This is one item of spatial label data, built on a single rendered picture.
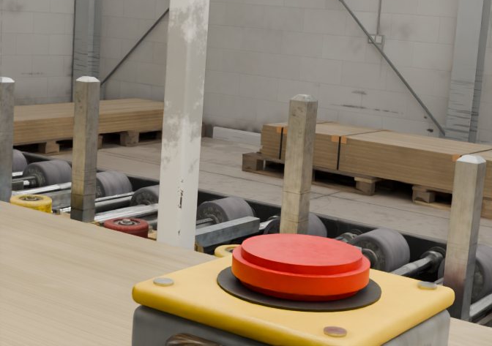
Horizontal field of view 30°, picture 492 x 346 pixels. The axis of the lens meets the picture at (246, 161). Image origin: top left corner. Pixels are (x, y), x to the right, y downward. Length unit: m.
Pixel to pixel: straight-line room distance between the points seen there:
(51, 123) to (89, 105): 5.85
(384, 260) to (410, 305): 1.66
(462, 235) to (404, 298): 1.15
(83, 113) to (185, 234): 0.40
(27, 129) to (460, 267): 6.28
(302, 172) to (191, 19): 0.31
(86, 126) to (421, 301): 1.59
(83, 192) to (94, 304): 0.64
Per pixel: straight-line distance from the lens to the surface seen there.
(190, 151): 1.53
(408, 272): 1.86
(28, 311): 1.22
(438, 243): 2.02
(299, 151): 1.53
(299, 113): 1.52
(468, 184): 1.40
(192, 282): 0.27
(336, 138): 7.00
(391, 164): 6.79
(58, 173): 2.52
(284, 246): 0.27
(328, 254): 0.26
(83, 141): 1.84
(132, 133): 8.39
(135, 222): 1.68
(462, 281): 1.43
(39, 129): 7.60
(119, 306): 1.24
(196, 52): 1.51
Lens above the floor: 1.30
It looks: 9 degrees down
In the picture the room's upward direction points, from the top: 4 degrees clockwise
